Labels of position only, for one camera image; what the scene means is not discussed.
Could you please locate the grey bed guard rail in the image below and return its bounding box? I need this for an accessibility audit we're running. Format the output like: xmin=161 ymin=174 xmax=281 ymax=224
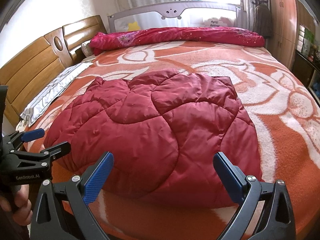
xmin=108 ymin=1 xmax=246 ymax=33

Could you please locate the red quilted padded jacket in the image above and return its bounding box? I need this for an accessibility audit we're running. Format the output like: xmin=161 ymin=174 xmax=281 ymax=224
xmin=43 ymin=69 xmax=263 ymax=208

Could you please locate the orange white floral blanket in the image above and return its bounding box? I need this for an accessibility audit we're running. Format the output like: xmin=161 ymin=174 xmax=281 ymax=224
xmin=34 ymin=42 xmax=319 ymax=239

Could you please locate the dark cluttered side shelf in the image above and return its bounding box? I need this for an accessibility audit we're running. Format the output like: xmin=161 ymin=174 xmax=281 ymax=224
xmin=292 ymin=25 xmax=319 ymax=105

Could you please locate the person's left hand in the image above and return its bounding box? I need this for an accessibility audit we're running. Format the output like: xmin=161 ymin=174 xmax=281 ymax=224
xmin=12 ymin=185 xmax=33 ymax=226

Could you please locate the wooden wardrobe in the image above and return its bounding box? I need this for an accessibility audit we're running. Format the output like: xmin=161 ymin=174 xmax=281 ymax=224
xmin=266 ymin=0 xmax=316 ymax=69

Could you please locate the magenta floral rolled quilt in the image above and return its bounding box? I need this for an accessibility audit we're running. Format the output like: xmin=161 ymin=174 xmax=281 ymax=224
xmin=89 ymin=27 xmax=265 ymax=55

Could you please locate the wooden headboard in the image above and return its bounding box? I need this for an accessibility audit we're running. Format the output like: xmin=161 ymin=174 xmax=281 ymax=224
xmin=1 ymin=15 xmax=106 ymax=126

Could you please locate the grey white striped pillow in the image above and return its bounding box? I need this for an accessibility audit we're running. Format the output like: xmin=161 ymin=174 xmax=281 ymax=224
xmin=16 ymin=61 xmax=92 ymax=132

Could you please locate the coat rack with clothes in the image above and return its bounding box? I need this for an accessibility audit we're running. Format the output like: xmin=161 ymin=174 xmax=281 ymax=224
xmin=250 ymin=0 xmax=273 ymax=39

